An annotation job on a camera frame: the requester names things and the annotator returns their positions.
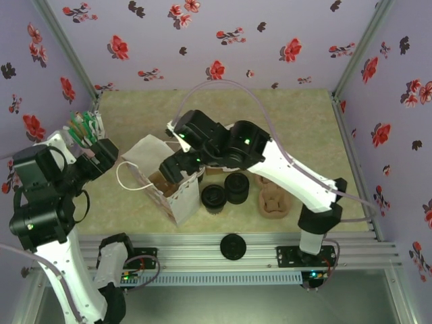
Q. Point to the black plastic cup lid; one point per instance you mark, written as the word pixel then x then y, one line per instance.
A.
pixel 237 183
pixel 233 247
pixel 213 195

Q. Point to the white patterned paper bag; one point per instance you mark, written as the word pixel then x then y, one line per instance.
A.
pixel 185 206

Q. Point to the brown pulp cup carrier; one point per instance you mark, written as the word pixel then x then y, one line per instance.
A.
pixel 158 184

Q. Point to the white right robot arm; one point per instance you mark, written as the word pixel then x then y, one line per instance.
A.
pixel 297 179

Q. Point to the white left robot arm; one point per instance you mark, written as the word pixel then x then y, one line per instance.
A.
pixel 67 287

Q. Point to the dark paper coffee cup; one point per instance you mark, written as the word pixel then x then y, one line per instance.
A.
pixel 237 200

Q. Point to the white paper-wrapped straw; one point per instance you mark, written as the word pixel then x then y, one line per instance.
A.
pixel 65 130
pixel 99 125

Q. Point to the stack of pulp cup carriers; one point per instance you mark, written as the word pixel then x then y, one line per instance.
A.
pixel 273 202

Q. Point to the tan paper-wrapped straw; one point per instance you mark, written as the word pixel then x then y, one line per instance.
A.
pixel 81 125

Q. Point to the left controller board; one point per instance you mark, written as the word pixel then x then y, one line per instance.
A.
pixel 126 278

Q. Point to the controller board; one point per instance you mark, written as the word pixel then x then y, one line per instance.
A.
pixel 126 278
pixel 314 275

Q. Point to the right controller board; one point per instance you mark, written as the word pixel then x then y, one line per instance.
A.
pixel 314 275

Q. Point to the aluminium left side rail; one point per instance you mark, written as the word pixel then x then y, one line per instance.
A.
pixel 96 106

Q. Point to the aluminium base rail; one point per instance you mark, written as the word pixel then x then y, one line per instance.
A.
pixel 189 253

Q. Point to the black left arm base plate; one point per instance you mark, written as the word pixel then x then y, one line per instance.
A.
pixel 150 258

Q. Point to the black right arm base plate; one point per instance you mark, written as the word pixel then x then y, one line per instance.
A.
pixel 287 256

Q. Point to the aluminium right side rail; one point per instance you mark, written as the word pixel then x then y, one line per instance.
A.
pixel 354 168

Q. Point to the aluminium left frame post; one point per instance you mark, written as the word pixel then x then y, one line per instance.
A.
pixel 64 44

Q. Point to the aluminium frame post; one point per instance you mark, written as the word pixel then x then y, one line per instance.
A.
pixel 64 44
pixel 364 44

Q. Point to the aluminium right frame post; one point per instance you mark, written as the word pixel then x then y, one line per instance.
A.
pixel 364 44

